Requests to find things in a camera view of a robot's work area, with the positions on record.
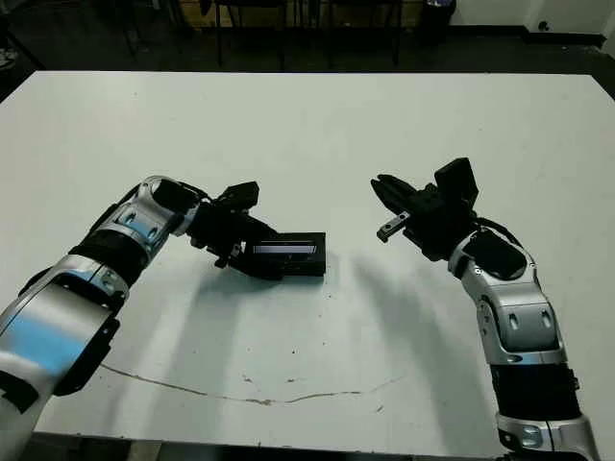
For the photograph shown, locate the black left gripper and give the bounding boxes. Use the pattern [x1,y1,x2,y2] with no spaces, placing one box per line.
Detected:
[189,196,283,282]

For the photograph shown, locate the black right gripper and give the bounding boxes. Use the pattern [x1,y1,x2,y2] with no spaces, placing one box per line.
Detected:
[369,174,481,263]

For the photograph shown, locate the small black floor bin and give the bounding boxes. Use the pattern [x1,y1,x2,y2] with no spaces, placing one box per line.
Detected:
[422,0,455,47]

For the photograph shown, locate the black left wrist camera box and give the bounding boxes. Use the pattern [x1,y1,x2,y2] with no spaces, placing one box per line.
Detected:
[220,181,261,211]

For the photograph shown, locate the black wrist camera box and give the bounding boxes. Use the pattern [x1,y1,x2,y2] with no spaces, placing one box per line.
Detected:
[433,157,480,208]
[220,181,261,211]

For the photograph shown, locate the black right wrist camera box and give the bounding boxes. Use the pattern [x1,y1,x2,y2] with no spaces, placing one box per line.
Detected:
[433,157,480,208]

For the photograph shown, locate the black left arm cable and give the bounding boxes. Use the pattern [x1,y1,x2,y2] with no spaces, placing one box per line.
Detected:
[177,181,227,206]

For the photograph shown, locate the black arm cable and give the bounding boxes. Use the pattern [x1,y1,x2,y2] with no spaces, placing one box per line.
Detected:
[177,181,227,206]
[473,216,528,247]

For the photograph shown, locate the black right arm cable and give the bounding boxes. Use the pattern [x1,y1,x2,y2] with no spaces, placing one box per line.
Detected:
[473,216,528,247]

